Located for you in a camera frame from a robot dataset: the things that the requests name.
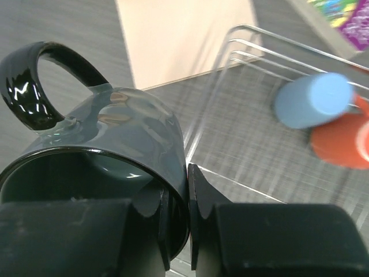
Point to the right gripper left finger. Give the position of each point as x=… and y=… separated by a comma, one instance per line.
x=106, y=237

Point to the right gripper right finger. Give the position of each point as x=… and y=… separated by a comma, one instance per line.
x=260, y=239

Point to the orange cup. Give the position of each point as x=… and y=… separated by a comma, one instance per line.
x=344, y=141

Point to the blue cup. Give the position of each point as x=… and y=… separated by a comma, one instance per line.
x=313, y=100

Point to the beige cardboard notebook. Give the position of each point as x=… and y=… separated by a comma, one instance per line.
x=168, y=41

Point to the purple treehouse book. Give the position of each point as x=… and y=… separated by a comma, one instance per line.
x=342, y=25

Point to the metal wire dish rack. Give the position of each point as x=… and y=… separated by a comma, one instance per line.
x=245, y=152

